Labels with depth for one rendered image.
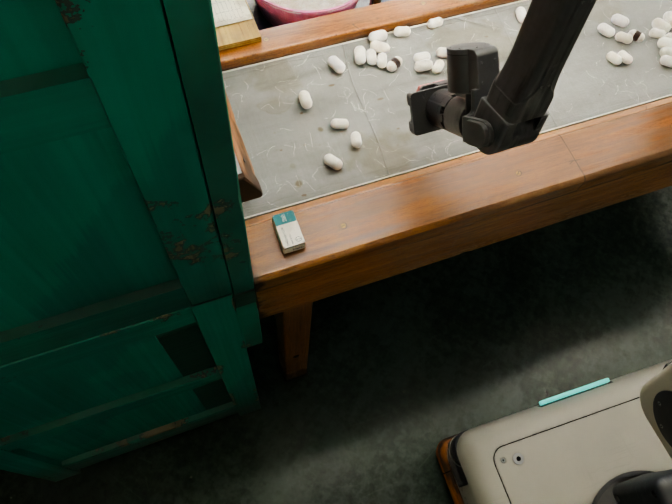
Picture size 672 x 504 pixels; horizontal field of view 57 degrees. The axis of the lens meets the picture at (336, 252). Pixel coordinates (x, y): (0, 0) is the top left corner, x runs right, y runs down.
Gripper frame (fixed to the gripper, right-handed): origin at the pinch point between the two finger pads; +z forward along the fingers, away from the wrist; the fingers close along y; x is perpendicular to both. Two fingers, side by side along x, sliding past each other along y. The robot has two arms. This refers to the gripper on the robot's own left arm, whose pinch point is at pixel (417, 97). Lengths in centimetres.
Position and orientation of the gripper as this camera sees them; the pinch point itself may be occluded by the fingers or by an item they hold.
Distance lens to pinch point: 105.4
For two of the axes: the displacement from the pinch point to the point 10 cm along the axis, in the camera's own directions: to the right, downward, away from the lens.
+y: -9.4, 2.8, -2.0
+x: 1.7, 8.8, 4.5
